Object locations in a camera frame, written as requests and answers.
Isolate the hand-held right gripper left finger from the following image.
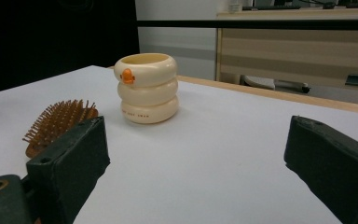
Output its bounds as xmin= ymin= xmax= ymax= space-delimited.
xmin=26 ymin=115 xmax=111 ymax=224

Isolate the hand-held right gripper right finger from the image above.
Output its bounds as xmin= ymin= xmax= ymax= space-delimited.
xmin=283 ymin=115 xmax=358 ymax=224

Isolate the wooden bristle hairbrush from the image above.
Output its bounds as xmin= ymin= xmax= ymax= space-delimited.
xmin=21 ymin=99 xmax=100 ymax=160

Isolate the cream ringed duck cup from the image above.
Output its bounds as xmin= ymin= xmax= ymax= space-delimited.
xmin=113 ymin=52 xmax=180 ymax=125

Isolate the beige striped office desk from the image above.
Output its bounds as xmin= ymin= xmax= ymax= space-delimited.
xmin=214 ymin=7 xmax=358 ymax=95

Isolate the black curtain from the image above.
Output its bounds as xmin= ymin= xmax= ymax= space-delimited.
xmin=0 ymin=0 xmax=141 ymax=96

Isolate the white cup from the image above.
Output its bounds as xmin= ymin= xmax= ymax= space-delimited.
xmin=228 ymin=2 xmax=243 ymax=14

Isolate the black metal frame rail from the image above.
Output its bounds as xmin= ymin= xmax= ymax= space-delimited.
xmin=136 ymin=20 xmax=358 ymax=32

